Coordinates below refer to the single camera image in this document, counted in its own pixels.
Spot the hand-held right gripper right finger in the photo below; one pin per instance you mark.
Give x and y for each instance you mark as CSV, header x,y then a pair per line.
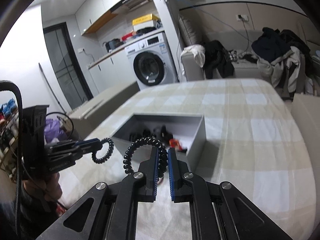
x,y
172,172

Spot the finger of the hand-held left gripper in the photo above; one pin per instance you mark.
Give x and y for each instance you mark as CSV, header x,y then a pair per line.
x,y
85,143
65,160

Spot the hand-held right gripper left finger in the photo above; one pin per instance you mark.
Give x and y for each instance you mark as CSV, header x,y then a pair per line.
x,y
154,170

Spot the small red hair accessory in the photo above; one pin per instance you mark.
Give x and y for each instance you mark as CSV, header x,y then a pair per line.
x,y
175,143

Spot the black claw hair clip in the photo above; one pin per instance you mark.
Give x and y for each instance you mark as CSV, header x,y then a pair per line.
x,y
138,136
163,131

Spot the grey cardboard box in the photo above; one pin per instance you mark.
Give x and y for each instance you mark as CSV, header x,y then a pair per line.
x,y
200,140

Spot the person's left forearm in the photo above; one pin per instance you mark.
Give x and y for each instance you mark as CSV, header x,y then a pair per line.
x,y
25,217

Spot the person's left hand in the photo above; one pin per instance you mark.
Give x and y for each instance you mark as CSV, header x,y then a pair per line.
x,y
31,186

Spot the purple plastic bag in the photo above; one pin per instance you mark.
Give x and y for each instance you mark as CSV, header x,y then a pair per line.
x,y
53,130

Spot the shoe rack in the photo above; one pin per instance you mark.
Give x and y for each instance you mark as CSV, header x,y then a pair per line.
x,y
8,130

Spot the beige box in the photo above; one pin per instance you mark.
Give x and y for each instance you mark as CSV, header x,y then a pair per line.
x,y
110,97

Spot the dark glass door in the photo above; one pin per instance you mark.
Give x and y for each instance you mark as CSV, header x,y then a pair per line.
x,y
67,67

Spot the white kitchen counter cabinet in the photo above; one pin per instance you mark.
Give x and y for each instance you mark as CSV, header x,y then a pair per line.
x,y
110,70

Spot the white washing machine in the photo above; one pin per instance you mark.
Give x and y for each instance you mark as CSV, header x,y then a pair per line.
x,y
160,62

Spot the red box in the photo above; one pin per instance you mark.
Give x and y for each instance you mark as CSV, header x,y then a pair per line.
x,y
127,37

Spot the grey sofa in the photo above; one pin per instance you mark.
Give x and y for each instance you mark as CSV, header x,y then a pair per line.
x,y
240,72

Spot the white garment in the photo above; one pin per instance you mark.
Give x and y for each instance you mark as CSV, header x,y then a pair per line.
x,y
197,52

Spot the black garment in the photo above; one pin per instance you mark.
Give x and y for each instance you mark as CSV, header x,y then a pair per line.
x,y
217,57

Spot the yellow and white box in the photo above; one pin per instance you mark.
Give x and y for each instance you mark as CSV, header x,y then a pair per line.
x,y
145,20

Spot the grey cushion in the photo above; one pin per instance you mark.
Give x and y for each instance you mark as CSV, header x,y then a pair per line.
x,y
187,30

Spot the range hood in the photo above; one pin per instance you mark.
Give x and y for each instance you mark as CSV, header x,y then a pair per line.
x,y
132,0

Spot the pile of clothes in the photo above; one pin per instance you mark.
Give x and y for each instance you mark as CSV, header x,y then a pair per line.
x,y
275,50

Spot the wall cabinet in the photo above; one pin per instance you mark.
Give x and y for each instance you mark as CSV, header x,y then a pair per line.
x,y
100,5

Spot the wall socket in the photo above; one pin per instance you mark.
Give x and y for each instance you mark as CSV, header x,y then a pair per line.
x,y
242,17

